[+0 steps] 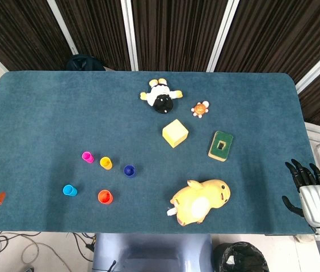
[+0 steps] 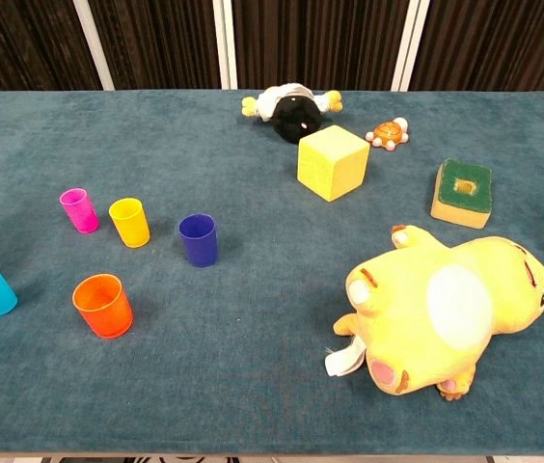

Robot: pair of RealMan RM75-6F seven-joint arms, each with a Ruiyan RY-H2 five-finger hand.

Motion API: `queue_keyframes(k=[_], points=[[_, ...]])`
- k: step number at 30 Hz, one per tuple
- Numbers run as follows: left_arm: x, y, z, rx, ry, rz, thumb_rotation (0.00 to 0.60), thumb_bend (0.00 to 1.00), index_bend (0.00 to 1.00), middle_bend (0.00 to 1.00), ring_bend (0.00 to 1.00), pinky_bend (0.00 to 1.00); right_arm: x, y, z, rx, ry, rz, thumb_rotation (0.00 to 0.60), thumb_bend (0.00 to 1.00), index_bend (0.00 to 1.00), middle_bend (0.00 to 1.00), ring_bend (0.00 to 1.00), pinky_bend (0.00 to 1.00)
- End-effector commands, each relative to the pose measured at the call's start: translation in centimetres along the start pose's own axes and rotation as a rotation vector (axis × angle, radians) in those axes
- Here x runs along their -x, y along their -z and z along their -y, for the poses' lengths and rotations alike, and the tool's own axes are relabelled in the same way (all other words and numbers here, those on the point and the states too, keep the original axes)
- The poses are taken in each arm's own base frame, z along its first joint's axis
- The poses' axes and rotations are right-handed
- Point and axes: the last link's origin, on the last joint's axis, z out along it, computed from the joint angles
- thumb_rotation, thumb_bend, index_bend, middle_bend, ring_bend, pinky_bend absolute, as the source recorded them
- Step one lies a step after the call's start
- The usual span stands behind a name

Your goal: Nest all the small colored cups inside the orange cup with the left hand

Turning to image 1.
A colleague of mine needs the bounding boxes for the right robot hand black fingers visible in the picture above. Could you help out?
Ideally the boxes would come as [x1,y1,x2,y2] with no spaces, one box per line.
[281,158,320,230]

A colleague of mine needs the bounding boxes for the light blue plastic cup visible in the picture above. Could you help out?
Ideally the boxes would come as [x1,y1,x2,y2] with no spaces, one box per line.
[62,184,78,197]

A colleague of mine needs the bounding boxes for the pink plastic cup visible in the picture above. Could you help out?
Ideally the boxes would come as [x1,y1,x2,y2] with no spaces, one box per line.
[81,151,95,164]

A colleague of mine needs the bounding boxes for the yellow plastic cup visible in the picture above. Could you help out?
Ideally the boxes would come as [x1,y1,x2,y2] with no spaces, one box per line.
[99,156,113,171]

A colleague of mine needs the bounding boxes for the dark blue plastic cup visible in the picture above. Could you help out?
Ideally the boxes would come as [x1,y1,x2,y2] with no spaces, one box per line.
[123,164,136,179]

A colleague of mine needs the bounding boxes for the blue felt table cover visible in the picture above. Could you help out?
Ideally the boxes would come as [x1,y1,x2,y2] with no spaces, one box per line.
[0,70,317,235]

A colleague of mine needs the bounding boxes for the black trash bin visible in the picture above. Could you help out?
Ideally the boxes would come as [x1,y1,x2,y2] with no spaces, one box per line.
[213,241,270,272]

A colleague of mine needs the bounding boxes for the green yellow sponge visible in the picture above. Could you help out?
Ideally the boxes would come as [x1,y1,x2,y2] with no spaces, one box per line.
[207,130,234,163]

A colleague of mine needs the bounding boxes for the yellow plush duck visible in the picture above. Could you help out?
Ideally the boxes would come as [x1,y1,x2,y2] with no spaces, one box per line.
[166,178,231,227]

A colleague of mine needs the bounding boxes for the orange plastic cup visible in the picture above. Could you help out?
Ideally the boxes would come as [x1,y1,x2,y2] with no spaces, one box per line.
[97,189,113,205]

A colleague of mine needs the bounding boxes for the dark backpack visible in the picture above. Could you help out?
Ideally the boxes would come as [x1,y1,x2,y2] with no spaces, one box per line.
[65,54,106,72]

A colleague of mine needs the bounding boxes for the orange turtle toy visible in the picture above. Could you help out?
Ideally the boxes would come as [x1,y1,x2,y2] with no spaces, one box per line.
[191,100,210,118]

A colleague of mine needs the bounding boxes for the yellow foam cube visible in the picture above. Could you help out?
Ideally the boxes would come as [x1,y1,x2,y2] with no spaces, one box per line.
[162,118,190,148]

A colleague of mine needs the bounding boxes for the blue-grey robot torso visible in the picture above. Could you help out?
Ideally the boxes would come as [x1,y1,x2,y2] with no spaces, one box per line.
[92,232,214,272]

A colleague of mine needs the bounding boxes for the black white plush doll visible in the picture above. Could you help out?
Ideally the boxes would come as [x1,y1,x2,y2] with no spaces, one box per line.
[140,78,183,114]

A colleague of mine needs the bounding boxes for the grey floor cable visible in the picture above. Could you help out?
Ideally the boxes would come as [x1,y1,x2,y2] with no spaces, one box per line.
[20,240,66,272]

